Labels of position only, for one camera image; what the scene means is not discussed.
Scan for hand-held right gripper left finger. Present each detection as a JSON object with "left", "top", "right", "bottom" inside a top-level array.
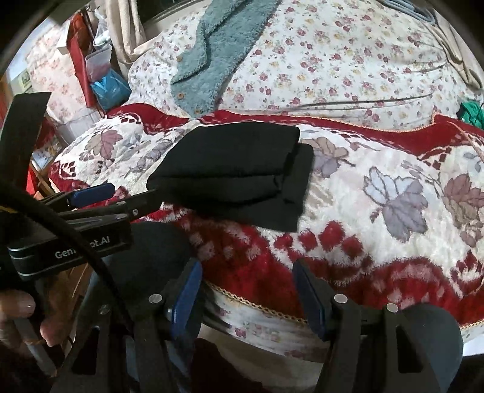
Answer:
[{"left": 51, "top": 259, "right": 205, "bottom": 393}]

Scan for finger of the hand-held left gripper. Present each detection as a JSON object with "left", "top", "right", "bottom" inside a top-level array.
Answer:
[
  {"left": 41, "top": 182, "right": 116, "bottom": 209},
  {"left": 57, "top": 189, "right": 160, "bottom": 228}
]

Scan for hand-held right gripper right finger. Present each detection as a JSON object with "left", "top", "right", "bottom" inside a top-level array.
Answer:
[{"left": 293, "top": 259, "right": 443, "bottom": 393}]

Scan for black pants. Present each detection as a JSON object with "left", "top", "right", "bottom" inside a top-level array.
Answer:
[{"left": 146, "top": 122, "right": 315, "bottom": 232}]

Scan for person's left hand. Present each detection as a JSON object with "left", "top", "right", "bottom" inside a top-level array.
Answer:
[{"left": 0, "top": 289, "right": 73, "bottom": 349}]

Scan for white plastic bin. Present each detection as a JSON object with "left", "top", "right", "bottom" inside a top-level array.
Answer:
[{"left": 56, "top": 109, "right": 103, "bottom": 141}]

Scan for red and white leaf blanket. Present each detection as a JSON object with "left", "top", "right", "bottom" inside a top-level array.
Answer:
[{"left": 47, "top": 104, "right": 484, "bottom": 343}]

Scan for blue plastic bag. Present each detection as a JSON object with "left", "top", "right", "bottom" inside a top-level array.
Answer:
[{"left": 91, "top": 70, "right": 131, "bottom": 111}]

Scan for pink floral cloth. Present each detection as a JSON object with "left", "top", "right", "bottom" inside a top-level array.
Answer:
[{"left": 26, "top": 26, "right": 87, "bottom": 123}]

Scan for clear plastic bag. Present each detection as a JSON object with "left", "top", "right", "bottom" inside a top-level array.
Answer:
[{"left": 85, "top": 41, "right": 114, "bottom": 83}]

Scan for person's right leg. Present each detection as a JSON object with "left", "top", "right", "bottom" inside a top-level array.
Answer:
[{"left": 400, "top": 304, "right": 464, "bottom": 393}]

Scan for red cloth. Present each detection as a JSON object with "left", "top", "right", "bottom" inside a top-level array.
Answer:
[{"left": 70, "top": 13, "right": 104, "bottom": 110}]

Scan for teal fleece garment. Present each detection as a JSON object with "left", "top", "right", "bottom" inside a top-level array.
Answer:
[{"left": 170, "top": 0, "right": 282, "bottom": 118}]

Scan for beige curtain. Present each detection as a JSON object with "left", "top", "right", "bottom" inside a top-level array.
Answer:
[{"left": 105, "top": 0, "right": 159, "bottom": 67}]

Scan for white floral bed sheet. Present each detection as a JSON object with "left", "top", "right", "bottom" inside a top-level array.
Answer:
[{"left": 126, "top": 0, "right": 484, "bottom": 361}]

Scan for green cloth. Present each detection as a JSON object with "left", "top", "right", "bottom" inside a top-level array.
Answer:
[{"left": 456, "top": 96, "right": 484, "bottom": 128}]

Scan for beige cloth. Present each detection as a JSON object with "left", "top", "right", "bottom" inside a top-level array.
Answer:
[{"left": 431, "top": 19, "right": 484, "bottom": 88}]

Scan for grey folded cloth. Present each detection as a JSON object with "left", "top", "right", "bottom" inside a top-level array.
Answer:
[{"left": 384, "top": 0, "right": 433, "bottom": 24}]

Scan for black cable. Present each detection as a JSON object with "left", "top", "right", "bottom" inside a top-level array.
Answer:
[{"left": 0, "top": 179, "right": 135, "bottom": 333}]

